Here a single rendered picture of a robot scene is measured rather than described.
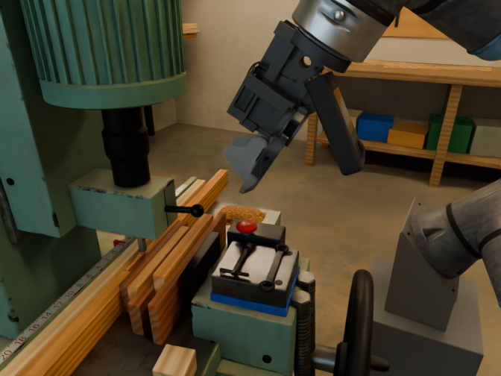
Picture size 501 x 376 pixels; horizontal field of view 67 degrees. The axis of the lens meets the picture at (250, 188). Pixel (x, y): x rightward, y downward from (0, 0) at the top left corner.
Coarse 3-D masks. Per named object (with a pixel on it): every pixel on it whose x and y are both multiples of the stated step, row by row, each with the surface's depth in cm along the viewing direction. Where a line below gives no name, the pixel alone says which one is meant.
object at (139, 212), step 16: (96, 176) 57; (112, 176) 57; (80, 192) 54; (96, 192) 53; (112, 192) 52; (128, 192) 52; (144, 192) 52; (160, 192) 53; (80, 208) 55; (96, 208) 54; (112, 208) 53; (128, 208) 52; (144, 208) 52; (160, 208) 53; (80, 224) 57; (96, 224) 56; (112, 224) 55; (128, 224) 54; (144, 224) 53; (160, 224) 54
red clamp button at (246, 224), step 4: (244, 220) 54; (248, 220) 54; (252, 220) 54; (236, 224) 54; (240, 224) 53; (244, 224) 53; (248, 224) 53; (252, 224) 53; (256, 224) 54; (236, 228) 53; (240, 228) 52; (244, 228) 52; (248, 228) 52; (252, 228) 52; (256, 228) 53; (244, 232) 52; (248, 232) 52
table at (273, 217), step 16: (256, 208) 82; (272, 224) 77; (128, 320) 53; (112, 336) 51; (128, 336) 51; (144, 336) 51; (176, 336) 51; (192, 336) 51; (96, 352) 48; (112, 352) 48; (128, 352) 48; (144, 352) 48; (160, 352) 48; (208, 352) 48; (80, 368) 46; (96, 368) 46; (112, 368) 46; (128, 368) 46; (144, 368) 46; (208, 368) 47; (224, 368) 50; (240, 368) 50; (256, 368) 50
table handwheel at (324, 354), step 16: (368, 272) 57; (352, 288) 65; (368, 288) 52; (352, 304) 50; (368, 304) 49; (352, 320) 48; (368, 320) 47; (352, 336) 46; (368, 336) 46; (320, 352) 57; (336, 352) 56; (352, 352) 45; (368, 352) 45; (320, 368) 57; (336, 368) 55; (352, 368) 44; (368, 368) 45
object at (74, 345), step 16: (224, 176) 90; (208, 192) 81; (208, 208) 82; (192, 224) 75; (112, 288) 54; (96, 304) 51; (112, 304) 52; (80, 320) 48; (96, 320) 49; (112, 320) 52; (64, 336) 46; (80, 336) 46; (96, 336) 49; (48, 352) 44; (64, 352) 44; (80, 352) 47; (32, 368) 42; (48, 368) 42; (64, 368) 44
